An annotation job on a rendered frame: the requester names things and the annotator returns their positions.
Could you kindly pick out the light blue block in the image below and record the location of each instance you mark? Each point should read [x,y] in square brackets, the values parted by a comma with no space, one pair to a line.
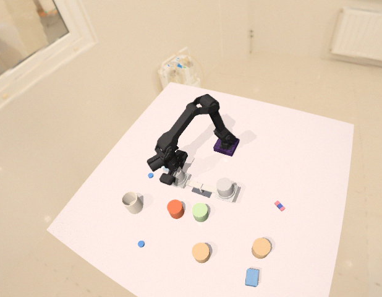
[251,277]

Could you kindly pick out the tan cylinder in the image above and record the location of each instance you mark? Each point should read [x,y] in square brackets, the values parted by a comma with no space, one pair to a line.
[260,248]
[201,252]

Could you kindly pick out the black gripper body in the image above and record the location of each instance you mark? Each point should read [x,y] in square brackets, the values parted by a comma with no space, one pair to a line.
[172,167]

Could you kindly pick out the reddish-brown cylinder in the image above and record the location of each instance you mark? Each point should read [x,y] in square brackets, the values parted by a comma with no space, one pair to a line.
[175,208]

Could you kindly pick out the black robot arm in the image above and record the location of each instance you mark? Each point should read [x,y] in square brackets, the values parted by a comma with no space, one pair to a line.
[167,143]

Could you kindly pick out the sage green cylinder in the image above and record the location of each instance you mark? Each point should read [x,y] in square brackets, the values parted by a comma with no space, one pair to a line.
[200,212]

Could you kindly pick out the pink eraser with blue sleeve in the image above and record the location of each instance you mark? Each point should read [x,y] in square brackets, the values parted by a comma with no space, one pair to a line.
[279,205]

